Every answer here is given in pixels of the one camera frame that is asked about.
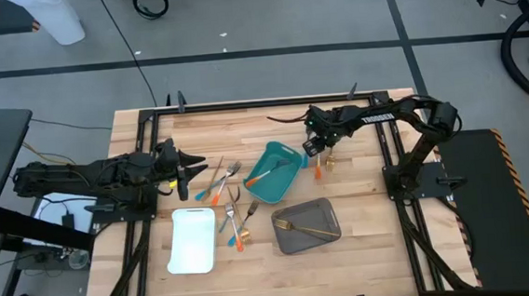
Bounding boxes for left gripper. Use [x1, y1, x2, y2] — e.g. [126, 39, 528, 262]
[151, 135, 212, 204]

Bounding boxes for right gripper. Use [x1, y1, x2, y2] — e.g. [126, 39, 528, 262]
[299, 101, 356, 158]

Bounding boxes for orange-handled metal fork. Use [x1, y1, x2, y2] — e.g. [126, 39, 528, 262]
[242, 157, 295, 189]
[224, 201, 246, 254]
[311, 152, 324, 181]
[207, 164, 244, 208]

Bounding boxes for white plastic bin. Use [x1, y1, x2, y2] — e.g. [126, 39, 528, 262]
[162, 206, 221, 277]

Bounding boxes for teal plastic bin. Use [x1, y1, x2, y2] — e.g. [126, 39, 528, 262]
[239, 138, 306, 207]

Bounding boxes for grey translucent plastic bin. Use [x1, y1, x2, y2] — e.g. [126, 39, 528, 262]
[269, 196, 345, 257]

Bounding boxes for white sheet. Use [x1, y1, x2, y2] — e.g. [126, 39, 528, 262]
[29, 193, 101, 250]

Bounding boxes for clear round container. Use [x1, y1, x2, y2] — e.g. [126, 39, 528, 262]
[67, 247, 92, 272]

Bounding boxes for large hazard-striped black mat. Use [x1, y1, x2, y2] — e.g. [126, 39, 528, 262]
[430, 124, 529, 296]

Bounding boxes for white plastic cover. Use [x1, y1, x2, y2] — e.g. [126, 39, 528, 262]
[5, 0, 88, 50]

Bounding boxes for small hazard-striped black mat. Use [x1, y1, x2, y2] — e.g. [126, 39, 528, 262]
[0, 0, 43, 37]

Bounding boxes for black aluminium table frame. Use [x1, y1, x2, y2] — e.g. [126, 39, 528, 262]
[75, 85, 476, 296]

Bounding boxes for thin grey floor cable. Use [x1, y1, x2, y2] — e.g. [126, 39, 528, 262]
[30, 112, 113, 137]

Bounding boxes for long black floor cable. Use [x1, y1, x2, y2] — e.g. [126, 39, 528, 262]
[96, 0, 159, 112]

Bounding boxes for yellow cable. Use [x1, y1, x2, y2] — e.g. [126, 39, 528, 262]
[20, 137, 80, 171]

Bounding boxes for coiled black cable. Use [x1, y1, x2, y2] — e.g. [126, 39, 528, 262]
[131, 0, 171, 22]

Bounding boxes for thick black hose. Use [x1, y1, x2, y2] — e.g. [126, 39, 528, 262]
[496, 7, 529, 114]

